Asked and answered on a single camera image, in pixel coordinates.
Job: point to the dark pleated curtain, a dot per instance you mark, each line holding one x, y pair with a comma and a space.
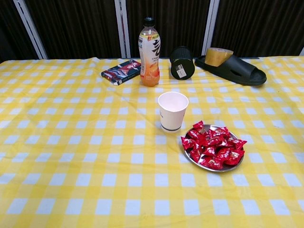
171, 21
261, 23
76, 26
9, 28

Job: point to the orange juice bottle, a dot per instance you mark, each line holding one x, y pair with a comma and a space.
149, 59

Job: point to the black rubber slipper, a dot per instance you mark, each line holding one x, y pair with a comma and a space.
240, 69

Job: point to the white paper cup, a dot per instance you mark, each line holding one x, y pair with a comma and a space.
172, 118

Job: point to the white metal frame post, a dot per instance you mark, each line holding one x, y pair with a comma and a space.
123, 29
302, 51
30, 29
210, 28

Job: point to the dark blue printed box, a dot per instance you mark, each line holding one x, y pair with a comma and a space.
121, 71

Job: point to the yellow tape roll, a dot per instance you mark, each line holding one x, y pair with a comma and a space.
217, 58

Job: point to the black mesh pen holder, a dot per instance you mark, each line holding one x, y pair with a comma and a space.
181, 69

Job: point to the silver metal plate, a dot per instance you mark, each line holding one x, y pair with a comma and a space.
228, 168

